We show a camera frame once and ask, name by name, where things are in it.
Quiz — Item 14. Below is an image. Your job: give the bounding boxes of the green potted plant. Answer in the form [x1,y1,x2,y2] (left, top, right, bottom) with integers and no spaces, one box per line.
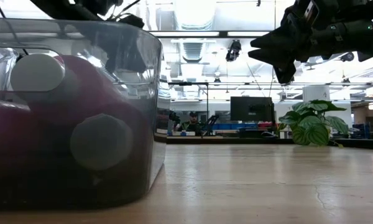
[279,99,351,147]

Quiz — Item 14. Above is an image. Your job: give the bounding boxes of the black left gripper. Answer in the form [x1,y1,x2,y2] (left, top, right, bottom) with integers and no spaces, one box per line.
[117,14,145,29]

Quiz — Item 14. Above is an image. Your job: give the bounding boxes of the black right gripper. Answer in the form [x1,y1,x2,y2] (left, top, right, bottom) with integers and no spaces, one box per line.
[247,0,346,85]

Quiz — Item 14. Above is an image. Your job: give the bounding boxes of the black monitor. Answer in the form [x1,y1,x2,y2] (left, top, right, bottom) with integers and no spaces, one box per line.
[229,96,274,123]

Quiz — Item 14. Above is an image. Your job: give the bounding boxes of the blue storage bins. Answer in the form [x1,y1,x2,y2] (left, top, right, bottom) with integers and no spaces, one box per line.
[211,123,259,131]

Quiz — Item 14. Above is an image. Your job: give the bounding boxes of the black aluminium table frame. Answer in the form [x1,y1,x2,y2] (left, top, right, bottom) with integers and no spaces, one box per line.
[166,136,373,151]

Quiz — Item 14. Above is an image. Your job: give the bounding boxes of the pink paint bottle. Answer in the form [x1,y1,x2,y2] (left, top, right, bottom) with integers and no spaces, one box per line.
[9,52,113,116]

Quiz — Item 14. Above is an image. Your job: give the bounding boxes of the person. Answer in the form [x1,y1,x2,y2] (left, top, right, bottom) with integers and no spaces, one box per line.
[186,111,203,133]

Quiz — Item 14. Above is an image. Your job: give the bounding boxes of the grey translucent plastic bin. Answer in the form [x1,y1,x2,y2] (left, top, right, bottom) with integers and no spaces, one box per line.
[0,17,168,212]

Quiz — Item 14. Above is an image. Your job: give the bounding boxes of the black ceiling-mounted camera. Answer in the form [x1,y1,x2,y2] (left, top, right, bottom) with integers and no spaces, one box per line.
[225,39,242,62]

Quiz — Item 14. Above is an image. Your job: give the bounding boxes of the red paint bottle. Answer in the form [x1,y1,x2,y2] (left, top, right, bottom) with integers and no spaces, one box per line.
[27,90,153,194]

